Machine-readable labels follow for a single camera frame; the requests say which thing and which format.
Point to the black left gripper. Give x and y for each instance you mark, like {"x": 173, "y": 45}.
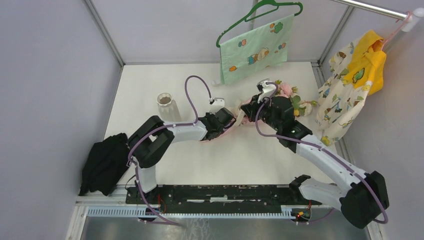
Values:
{"x": 209, "y": 116}

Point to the cream printed ribbon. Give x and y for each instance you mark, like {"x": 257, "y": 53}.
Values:
{"x": 239, "y": 115}

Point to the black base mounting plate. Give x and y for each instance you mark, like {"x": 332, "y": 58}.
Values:
{"x": 225, "y": 199}

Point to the yellow cartoon child shirt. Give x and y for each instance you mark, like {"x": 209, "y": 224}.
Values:
{"x": 356, "y": 73}

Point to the metal clothes rail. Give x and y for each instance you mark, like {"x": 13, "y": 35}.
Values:
{"x": 410, "y": 19}

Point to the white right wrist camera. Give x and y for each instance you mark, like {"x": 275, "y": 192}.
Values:
{"x": 266, "y": 89}

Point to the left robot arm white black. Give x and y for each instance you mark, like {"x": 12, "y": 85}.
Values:
{"x": 148, "y": 144}

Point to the green plastic hanger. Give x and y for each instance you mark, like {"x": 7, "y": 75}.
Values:
{"x": 252, "y": 14}

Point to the pink paper flower bouquet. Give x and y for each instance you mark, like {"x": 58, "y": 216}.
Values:
{"x": 285, "y": 96}

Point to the black cloth bundle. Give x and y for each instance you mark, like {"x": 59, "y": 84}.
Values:
{"x": 105, "y": 165}

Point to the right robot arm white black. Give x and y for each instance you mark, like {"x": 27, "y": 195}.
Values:
{"x": 360, "y": 196}

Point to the pink plastic hanger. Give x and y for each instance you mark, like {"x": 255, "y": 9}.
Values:
{"x": 391, "y": 36}

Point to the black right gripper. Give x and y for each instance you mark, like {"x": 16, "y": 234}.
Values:
{"x": 251, "y": 108}

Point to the white ribbed ceramic vase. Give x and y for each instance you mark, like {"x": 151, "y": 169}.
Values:
{"x": 167, "y": 108}

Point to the white slotted cable duct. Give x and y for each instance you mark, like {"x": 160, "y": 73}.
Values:
{"x": 145, "y": 213}

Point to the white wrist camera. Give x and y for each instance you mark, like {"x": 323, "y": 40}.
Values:
{"x": 216, "y": 104}
{"x": 266, "y": 89}

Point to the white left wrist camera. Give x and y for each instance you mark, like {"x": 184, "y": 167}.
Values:
{"x": 216, "y": 104}

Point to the green cartoon print cloth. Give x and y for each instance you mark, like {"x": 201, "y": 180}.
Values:
{"x": 255, "y": 50}

